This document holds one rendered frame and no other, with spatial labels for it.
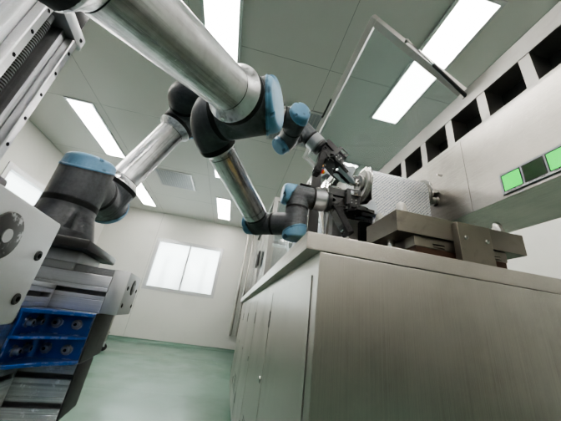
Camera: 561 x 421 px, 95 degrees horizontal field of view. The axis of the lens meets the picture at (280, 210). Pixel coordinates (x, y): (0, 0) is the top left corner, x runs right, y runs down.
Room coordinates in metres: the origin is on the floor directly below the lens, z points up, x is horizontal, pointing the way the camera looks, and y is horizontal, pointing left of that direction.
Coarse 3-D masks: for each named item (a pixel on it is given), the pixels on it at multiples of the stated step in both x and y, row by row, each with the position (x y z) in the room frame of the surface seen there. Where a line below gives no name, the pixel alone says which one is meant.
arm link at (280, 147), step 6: (282, 132) 0.78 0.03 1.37; (276, 138) 0.81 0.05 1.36; (282, 138) 0.80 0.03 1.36; (288, 138) 0.78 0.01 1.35; (294, 138) 0.78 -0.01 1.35; (300, 138) 0.83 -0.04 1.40; (276, 144) 0.82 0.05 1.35; (282, 144) 0.81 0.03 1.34; (288, 144) 0.81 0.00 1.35; (294, 144) 0.82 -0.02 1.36; (276, 150) 0.86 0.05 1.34; (282, 150) 0.83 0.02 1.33; (288, 150) 0.84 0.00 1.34
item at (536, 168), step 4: (536, 160) 0.56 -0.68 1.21; (540, 160) 0.55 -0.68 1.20; (528, 164) 0.57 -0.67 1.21; (532, 164) 0.57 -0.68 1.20; (536, 164) 0.56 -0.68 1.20; (540, 164) 0.55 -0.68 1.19; (524, 168) 0.59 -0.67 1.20; (528, 168) 0.58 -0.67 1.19; (532, 168) 0.57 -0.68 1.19; (536, 168) 0.56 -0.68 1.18; (540, 168) 0.55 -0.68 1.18; (544, 168) 0.54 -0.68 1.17; (524, 172) 0.59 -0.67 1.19; (528, 172) 0.58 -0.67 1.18; (532, 172) 0.57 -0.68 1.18; (536, 172) 0.56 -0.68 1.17; (540, 172) 0.56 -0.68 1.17; (544, 172) 0.55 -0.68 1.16; (528, 176) 0.58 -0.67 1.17; (532, 176) 0.58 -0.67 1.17; (536, 176) 0.57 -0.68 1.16
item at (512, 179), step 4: (512, 172) 0.62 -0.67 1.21; (516, 172) 0.61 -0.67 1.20; (504, 176) 0.64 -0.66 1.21; (508, 176) 0.63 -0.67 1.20; (512, 176) 0.62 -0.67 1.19; (516, 176) 0.61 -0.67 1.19; (520, 176) 0.60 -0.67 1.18; (504, 180) 0.65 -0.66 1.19; (508, 180) 0.64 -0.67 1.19; (512, 180) 0.63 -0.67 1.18; (516, 180) 0.62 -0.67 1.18; (520, 180) 0.61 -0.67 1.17; (504, 184) 0.65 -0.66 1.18; (508, 184) 0.64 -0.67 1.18; (512, 184) 0.63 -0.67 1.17; (516, 184) 0.62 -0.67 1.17; (520, 184) 0.61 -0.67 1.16; (504, 188) 0.65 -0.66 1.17; (508, 188) 0.64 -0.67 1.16
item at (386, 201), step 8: (376, 192) 0.82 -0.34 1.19; (384, 192) 0.82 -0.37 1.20; (392, 192) 0.83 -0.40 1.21; (376, 200) 0.82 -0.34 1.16; (384, 200) 0.82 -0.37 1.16; (392, 200) 0.83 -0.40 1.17; (400, 200) 0.83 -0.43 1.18; (408, 200) 0.84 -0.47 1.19; (416, 200) 0.84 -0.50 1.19; (424, 200) 0.85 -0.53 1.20; (384, 208) 0.82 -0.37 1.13; (392, 208) 0.83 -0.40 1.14; (408, 208) 0.84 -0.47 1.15; (416, 208) 0.84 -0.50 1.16; (424, 208) 0.85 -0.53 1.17
